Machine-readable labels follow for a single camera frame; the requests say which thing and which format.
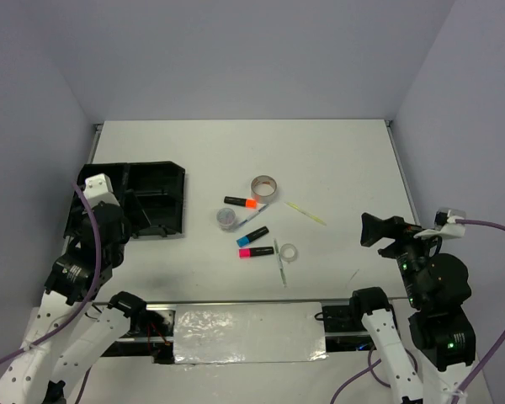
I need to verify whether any black four-compartment organizer tray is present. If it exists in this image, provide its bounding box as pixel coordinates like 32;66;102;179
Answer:
77;162;185;241

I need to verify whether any pink highlighter marker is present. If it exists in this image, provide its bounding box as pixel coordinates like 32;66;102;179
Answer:
238;247;274;259

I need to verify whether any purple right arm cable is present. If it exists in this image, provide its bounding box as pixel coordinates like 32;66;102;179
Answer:
330;218;505;404

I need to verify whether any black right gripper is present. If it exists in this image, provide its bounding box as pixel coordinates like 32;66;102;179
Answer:
360;209;449;305

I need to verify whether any clear paper clip jar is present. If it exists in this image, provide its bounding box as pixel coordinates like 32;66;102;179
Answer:
215;207;237;231

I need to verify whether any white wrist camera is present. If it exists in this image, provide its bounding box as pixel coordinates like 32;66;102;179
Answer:
413;207;466;240
83;173;120;208

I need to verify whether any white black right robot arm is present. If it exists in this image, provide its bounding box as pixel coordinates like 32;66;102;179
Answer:
348;210;476;403

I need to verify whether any blue ballpoint pen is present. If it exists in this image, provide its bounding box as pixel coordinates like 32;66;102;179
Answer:
235;204;270;230

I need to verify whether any silver foil sheet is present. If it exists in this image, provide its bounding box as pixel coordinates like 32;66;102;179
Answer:
173;302;327;364

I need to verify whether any green ballpoint pen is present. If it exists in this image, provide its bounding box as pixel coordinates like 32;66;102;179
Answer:
274;238;287;288

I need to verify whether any metal base rail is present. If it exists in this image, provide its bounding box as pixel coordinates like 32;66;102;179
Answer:
90;297;399;359

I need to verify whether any large brown tape roll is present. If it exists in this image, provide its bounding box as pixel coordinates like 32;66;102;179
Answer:
250;175;278;205

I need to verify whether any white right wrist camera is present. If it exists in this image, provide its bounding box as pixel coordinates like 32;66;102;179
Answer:
413;207;466;240

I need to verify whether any yellow ballpoint pen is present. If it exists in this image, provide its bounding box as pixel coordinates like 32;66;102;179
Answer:
285;202;327;226

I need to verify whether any small clear tape roll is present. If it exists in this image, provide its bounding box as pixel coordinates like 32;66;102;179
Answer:
279;243;299;263

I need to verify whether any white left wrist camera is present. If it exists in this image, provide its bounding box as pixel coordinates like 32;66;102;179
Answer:
83;173;120;208

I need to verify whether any blue highlighter marker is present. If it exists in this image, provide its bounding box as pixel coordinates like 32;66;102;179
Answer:
237;226;269;247

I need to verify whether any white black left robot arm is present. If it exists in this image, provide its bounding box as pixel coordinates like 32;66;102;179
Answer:
0;173;148;404

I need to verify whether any orange highlighter marker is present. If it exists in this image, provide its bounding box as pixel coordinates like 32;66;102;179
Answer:
223;196;258;209

